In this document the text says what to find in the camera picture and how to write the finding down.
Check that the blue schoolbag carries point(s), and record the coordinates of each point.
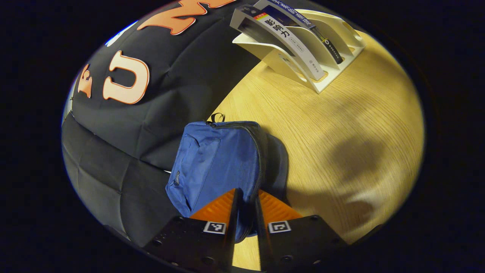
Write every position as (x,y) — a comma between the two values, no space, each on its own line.
(216,159)

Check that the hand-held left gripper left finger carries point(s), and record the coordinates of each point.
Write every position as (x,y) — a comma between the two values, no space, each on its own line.
(235,220)

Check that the black backdrop cloth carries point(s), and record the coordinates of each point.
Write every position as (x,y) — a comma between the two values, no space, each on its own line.
(170,87)

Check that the white bookshelf rack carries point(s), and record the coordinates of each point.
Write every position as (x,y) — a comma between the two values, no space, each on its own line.
(333,72)

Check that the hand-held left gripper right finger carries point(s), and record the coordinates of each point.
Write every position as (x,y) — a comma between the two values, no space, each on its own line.
(261,235)

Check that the blue cover book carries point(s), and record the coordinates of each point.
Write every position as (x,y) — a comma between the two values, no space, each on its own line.
(299,21)

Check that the white spine book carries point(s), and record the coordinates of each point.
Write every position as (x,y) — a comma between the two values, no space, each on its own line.
(288,38)

